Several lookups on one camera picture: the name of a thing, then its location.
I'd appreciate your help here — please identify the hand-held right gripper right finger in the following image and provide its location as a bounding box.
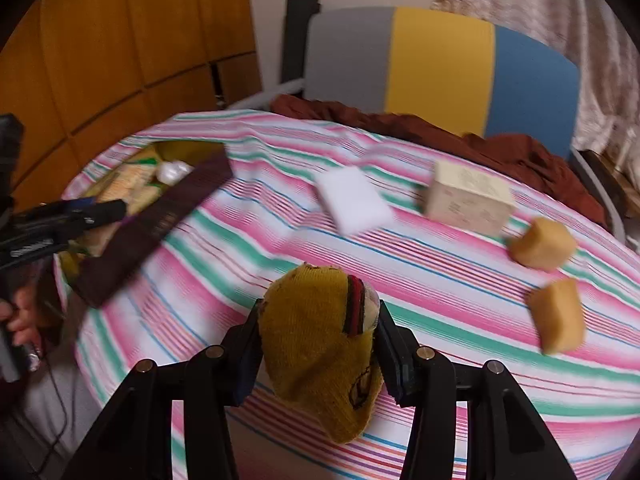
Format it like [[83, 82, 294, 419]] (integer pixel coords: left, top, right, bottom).
[[377, 299, 581, 480]]

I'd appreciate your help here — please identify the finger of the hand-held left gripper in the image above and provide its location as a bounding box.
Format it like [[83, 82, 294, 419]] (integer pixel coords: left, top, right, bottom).
[[0, 198, 128, 271]]

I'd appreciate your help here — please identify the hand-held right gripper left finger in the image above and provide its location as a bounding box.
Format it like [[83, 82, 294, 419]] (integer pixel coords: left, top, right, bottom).
[[60, 297, 265, 480]]

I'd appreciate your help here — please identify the yellow biscuit packet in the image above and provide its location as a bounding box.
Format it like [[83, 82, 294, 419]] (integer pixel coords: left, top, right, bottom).
[[97, 162, 161, 206]]

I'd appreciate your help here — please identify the yellow plush toy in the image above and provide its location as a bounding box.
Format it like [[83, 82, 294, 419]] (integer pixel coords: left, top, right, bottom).
[[257, 262, 386, 445]]

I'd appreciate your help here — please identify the dark brown glossy box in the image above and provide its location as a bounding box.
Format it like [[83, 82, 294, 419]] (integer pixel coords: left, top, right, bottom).
[[57, 140, 235, 308]]

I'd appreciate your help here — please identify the clear plastic bag ball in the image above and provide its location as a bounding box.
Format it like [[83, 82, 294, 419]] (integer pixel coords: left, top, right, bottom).
[[156, 160, 196, 185]]

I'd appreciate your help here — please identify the person's left hand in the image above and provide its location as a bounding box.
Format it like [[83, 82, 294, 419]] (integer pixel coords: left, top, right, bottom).
[[0, 285, 45, 373]]

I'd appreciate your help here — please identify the striped pink green cloth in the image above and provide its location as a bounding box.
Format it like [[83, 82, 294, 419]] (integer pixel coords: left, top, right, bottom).
[[52, 110, 640, 480]]

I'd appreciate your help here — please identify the wooden cabinet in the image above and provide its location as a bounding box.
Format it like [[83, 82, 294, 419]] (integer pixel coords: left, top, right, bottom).
[[0, 0, 261, 211]]

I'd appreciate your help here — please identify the yellow sponge block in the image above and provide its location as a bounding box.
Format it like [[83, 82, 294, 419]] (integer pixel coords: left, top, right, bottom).
[[509, 217, 578, 272], [529, 277, 586, 356]]

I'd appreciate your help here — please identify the white foam block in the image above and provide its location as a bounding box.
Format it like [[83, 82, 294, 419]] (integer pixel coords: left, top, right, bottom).
[[314, 166, 395, 236]]

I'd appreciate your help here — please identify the beige cardboard box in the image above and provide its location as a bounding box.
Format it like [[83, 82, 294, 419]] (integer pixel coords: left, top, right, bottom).
[[424, 160, 516, 236]]

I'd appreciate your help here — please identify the dark red cloth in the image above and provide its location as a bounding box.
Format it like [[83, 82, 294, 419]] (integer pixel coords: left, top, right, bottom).
[[270, 94, 608, 228]]

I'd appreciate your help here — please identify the grey yellow blue chair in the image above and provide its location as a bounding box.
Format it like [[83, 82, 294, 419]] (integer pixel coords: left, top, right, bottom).
[[280, 0, 626, 246]]

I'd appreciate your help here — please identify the pale patterned curtain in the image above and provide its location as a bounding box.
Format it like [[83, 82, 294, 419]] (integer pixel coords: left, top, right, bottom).
[[432, 0, 640, 251]]

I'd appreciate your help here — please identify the black cable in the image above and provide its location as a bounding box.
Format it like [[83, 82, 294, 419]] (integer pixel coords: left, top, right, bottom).
[[30, 355, 71, 480]]

